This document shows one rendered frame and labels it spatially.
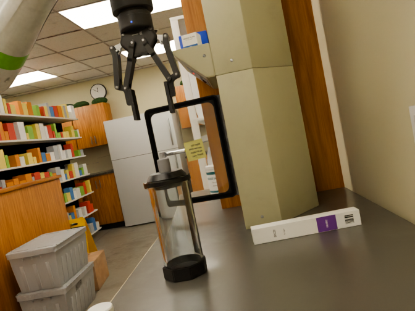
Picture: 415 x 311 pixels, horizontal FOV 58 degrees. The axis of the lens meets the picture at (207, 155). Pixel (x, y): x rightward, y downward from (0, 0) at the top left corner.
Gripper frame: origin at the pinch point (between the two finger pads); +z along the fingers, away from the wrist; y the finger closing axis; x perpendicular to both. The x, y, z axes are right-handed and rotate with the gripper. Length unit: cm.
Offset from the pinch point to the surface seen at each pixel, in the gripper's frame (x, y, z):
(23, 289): -182, 168, 98
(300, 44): -66, -47, -18
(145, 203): -515, 159, 101
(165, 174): 3.8, -0.4, 15.7
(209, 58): -28.6, -13.1, -12.8
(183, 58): -28.5, -5.8, -14.4
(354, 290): 21, -32, 39
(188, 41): -36.8, -7.3, -21.1
